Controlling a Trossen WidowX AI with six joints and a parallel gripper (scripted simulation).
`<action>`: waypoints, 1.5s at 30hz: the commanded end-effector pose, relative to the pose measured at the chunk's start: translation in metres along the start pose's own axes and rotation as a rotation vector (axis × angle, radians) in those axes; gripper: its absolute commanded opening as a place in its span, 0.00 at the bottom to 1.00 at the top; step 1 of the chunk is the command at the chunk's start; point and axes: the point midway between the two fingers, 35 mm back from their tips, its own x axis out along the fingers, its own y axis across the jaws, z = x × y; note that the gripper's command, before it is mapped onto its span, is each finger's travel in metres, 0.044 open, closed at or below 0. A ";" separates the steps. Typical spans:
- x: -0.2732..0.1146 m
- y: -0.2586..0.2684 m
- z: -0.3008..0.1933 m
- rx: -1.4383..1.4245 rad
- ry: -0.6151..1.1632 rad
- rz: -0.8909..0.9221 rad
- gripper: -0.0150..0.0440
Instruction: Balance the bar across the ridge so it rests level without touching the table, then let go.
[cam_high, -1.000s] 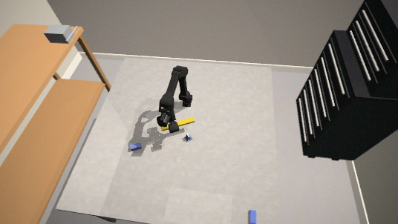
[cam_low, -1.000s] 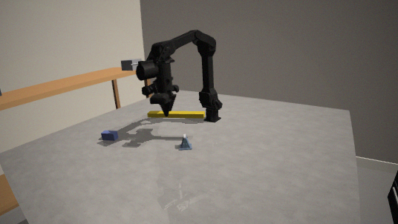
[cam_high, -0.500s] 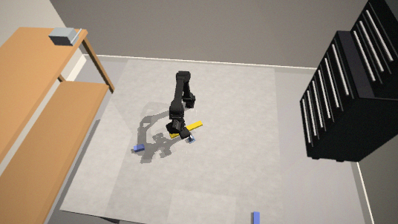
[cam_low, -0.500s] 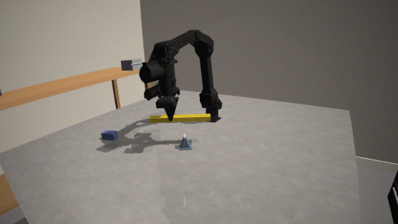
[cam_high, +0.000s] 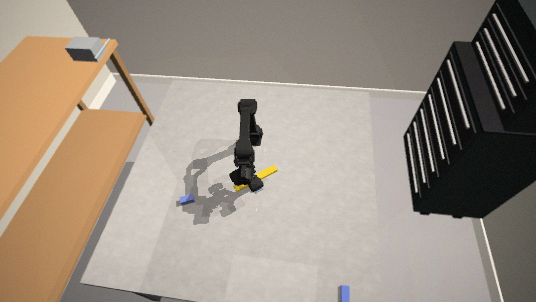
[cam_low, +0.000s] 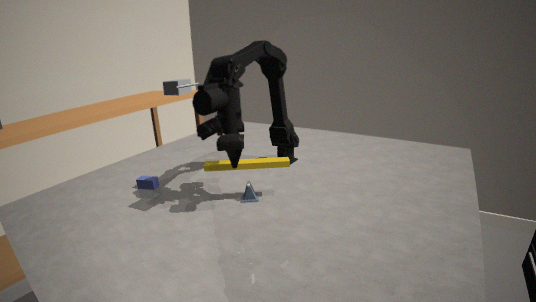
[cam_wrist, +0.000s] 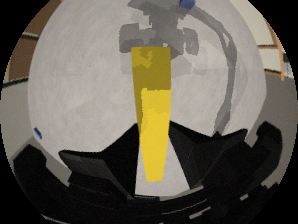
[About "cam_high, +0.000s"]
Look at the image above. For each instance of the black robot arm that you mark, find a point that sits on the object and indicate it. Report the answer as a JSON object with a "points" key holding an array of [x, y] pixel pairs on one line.
{"points": [[250, 135]]}

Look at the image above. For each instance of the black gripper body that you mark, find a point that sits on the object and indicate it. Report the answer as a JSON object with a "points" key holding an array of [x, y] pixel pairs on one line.
{"points": [[256, 183]]}

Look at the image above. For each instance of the yellow bar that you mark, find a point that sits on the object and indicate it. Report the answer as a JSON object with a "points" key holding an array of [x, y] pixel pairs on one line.
{"points": [[263, 174]]}

